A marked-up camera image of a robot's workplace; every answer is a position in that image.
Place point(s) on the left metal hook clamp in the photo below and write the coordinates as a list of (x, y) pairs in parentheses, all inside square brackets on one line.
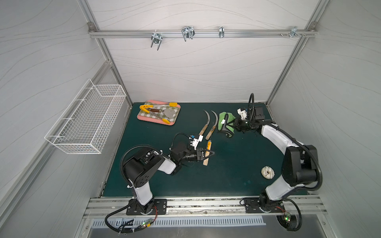
[(156, 39)]

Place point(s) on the yellow-tipped steel tongs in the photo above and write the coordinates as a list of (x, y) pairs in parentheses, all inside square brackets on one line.
[(171, 105)]

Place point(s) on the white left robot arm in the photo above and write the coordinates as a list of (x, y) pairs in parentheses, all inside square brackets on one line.
[(140, 163)]

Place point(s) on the small sickle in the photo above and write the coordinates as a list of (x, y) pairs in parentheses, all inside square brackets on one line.
[(205, 126), (213, 128), (207, 153)]

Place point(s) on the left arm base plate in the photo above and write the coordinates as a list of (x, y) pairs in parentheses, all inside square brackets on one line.
[(153, 207)]

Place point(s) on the white frosted donut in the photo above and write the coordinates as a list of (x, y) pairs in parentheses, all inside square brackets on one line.
[(268, 172)]

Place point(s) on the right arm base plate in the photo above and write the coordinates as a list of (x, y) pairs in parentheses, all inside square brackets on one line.
[(256, 205)]

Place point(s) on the green checkered cloth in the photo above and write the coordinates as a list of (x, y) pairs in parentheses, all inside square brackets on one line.
[(160, 112)]

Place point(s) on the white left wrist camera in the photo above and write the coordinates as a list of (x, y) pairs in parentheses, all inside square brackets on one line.
[(194, 141)]

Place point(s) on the green and black rag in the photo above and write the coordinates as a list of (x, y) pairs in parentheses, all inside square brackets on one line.
[(226, 124)]

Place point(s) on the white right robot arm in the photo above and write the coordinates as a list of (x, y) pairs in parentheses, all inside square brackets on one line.
[(300, 169)]

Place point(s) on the middle metal hook clamp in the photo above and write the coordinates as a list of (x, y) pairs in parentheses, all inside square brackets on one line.
[(188, 32)]

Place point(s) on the small metal hook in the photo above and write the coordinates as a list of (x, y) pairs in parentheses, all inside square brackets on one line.
[(221, 32)]

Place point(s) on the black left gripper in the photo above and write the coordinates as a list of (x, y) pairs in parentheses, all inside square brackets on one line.
[(201, 154)]

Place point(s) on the right metal hook bracket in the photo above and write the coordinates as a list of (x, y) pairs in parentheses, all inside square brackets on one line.
[(293, 34)]

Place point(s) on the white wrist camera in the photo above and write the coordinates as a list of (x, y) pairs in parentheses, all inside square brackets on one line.
[(242, 113), (194, 141)]

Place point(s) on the wooden-handled steel spatula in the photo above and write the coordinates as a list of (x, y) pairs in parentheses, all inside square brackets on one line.
[(163, 113)]

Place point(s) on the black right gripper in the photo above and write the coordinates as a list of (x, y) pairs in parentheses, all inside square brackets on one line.
[(238, 125)]

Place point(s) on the white wire basket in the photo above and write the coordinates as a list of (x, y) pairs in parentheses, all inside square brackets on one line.
[(84, 126)]

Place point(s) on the pink plastic tray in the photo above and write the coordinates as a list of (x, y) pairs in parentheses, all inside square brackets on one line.
[(159, 112)]

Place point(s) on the aluminium top rail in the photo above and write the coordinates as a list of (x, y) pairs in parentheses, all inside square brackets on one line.
[(110, 34)]

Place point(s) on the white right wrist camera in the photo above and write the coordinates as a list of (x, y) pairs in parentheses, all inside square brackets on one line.
[(242, 113)]

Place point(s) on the metal hook clamp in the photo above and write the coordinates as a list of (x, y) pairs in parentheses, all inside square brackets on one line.
[(156, 39), (188, 32)]

